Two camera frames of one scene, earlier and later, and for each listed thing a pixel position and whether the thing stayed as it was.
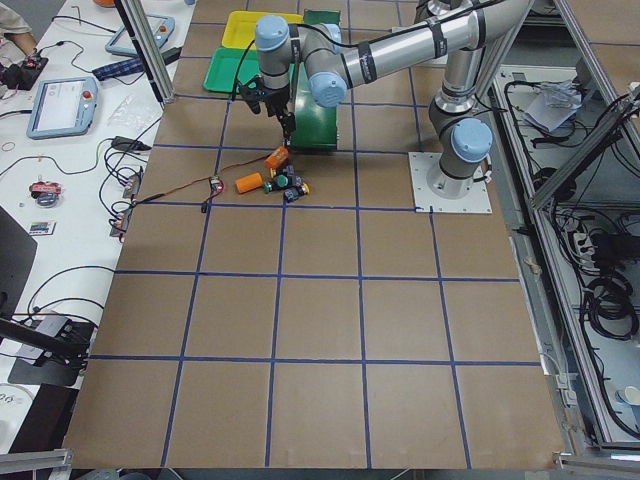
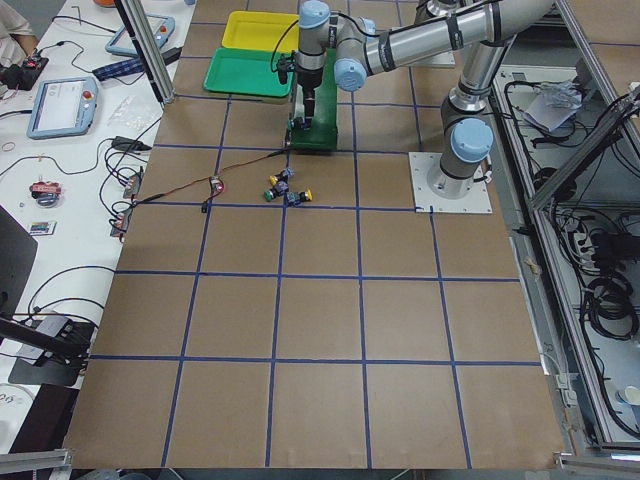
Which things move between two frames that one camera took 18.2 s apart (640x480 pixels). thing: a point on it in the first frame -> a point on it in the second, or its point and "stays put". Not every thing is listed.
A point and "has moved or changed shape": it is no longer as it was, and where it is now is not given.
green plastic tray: (224, 66) stays put
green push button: (282, 180) has moved or changed shape
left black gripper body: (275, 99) -> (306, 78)
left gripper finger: (288, 124) -> (309, 107)
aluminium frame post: (139, 27) stays put
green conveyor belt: (316, 125) stays put
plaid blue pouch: (118, 69) stays put
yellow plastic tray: (240, 26) stays put
